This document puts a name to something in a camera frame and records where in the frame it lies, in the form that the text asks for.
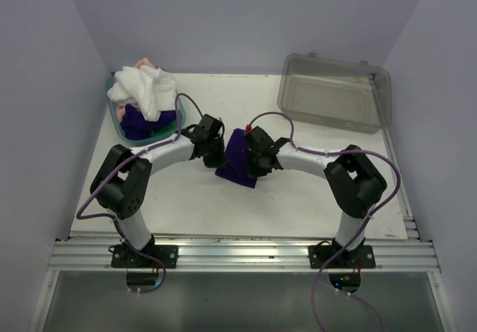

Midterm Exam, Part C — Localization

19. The purple towel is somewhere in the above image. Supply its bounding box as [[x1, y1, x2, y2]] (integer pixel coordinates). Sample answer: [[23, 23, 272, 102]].
[[215, 128, 257, 189], [120, 104, 177, 140]]

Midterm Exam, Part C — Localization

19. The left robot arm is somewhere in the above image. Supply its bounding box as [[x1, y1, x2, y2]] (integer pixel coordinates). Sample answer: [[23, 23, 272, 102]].
[[89, 114, 226, 267]]

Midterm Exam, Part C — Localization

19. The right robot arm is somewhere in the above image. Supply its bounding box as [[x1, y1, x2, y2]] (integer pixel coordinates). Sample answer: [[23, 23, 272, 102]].
[[244, 127, 388, 267]]

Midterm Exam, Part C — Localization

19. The green towel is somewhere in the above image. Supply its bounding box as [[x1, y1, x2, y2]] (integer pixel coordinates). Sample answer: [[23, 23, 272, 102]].
[[151, 122, 177, 140]]

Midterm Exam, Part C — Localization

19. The white towel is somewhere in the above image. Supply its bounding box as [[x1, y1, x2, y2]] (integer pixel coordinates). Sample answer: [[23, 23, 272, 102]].
[[107, 65, 177, 122]]

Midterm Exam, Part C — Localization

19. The grey transparent plastic bin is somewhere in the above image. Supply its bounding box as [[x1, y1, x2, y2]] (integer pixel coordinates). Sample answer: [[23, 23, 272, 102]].
[[277, 54, 392, 134]]

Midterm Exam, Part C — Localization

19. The blue plastic bin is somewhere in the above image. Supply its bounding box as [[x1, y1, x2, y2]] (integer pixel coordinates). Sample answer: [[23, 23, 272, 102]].
[[105, 75, 186, 146]]

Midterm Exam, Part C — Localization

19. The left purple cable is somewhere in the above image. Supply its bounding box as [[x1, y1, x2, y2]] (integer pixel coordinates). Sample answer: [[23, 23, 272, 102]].
[[75, 93, 205, 258]]

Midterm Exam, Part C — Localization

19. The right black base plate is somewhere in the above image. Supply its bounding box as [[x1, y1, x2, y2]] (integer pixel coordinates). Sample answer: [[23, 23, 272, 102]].
[[308, 245, 376, 269]]

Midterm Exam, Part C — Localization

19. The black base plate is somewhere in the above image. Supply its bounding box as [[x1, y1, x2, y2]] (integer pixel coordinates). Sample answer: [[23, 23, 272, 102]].
[[308, 245, 376, 269], [108, 244, 179, 269]]

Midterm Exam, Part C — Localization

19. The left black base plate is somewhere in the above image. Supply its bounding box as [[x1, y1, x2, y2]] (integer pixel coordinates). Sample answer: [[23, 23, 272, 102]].
[[108, 244, 179, 269]]

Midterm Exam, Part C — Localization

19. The aluminium mounting rail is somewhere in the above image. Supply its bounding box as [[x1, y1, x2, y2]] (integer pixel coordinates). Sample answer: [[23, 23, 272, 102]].
[[48, 232, 440, 272]]

